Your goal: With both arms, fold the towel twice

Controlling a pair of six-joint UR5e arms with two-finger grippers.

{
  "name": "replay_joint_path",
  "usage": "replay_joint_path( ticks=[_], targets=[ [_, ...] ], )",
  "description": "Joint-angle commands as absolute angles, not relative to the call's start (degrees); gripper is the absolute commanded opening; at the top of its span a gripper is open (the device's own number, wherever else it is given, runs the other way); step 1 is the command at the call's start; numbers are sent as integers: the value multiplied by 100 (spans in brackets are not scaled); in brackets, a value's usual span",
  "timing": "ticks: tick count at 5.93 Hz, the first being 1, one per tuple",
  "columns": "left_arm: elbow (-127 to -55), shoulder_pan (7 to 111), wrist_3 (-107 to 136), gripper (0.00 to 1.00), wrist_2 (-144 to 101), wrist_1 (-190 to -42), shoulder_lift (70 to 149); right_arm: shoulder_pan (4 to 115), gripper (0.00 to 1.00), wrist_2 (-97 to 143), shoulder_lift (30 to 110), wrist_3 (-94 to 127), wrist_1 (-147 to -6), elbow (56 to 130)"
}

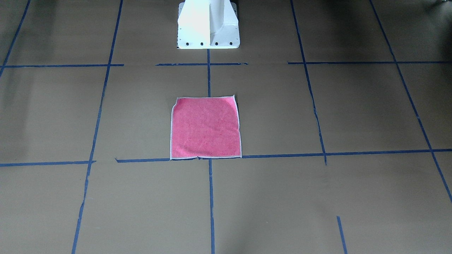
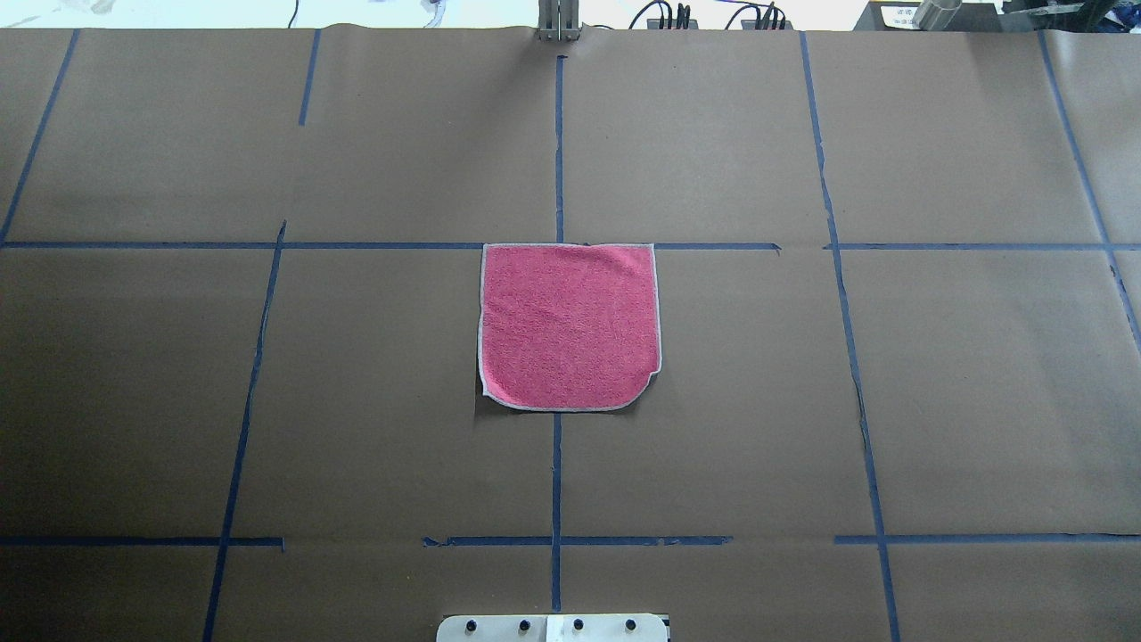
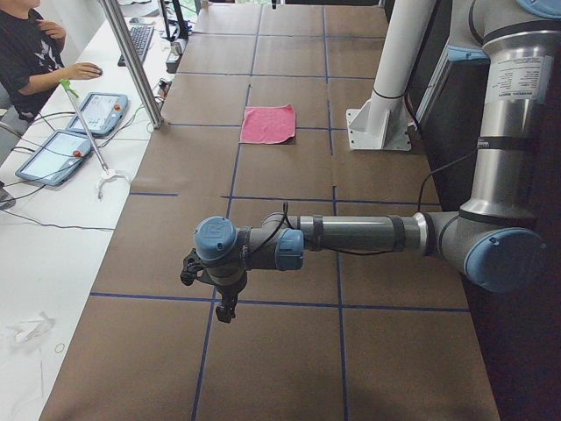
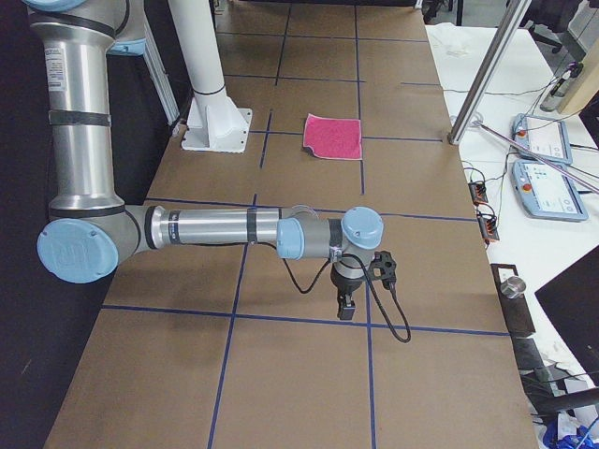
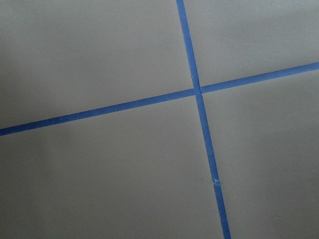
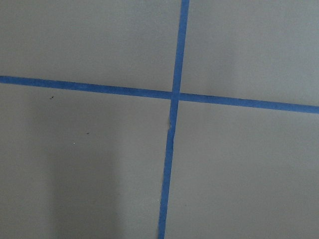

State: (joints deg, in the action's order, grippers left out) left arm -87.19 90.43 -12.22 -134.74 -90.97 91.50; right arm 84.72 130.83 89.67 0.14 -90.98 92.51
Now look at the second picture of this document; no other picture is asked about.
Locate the pink towel with grey back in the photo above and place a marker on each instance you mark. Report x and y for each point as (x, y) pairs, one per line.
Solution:
(567, 327)

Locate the left power strip with plugs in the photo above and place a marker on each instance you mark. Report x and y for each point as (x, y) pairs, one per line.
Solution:
(664, 16)

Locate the steel cup on black box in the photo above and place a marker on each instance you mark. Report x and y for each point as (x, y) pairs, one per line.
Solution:
(935, 15)

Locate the silver aluminium frame post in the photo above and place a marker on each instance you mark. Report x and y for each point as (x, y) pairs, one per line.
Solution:
(558, 21)

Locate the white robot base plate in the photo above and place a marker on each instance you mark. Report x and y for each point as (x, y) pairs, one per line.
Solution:
(556, 627)

